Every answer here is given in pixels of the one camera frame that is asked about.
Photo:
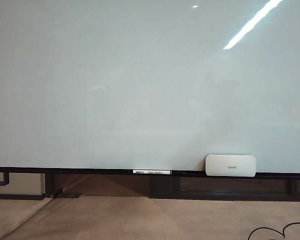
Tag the dark low cabinet frame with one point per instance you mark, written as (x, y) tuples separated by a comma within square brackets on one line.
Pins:
[(215, 192)]

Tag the white rounded board eraser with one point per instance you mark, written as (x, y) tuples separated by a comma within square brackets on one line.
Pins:
[(230, 166)]

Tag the white glass whiteboard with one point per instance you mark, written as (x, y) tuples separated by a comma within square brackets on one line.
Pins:
[(90, 87)]

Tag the black baseboard strip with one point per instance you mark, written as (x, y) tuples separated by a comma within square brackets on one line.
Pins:
[(17, 196)]

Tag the white labelled marker pen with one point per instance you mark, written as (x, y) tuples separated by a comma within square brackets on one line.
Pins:
[(152, 172)]

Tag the metal floor strip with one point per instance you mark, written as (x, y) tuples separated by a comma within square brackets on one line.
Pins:
[(30, 216)]

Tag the black whiteboard ledge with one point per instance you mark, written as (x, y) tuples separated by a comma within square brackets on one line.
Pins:
[(65, 169)]

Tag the black floor plate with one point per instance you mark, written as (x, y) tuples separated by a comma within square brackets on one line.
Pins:
[(70, 194)]

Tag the black wall bracket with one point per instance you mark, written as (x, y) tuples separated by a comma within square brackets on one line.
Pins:
[(5, 178)]

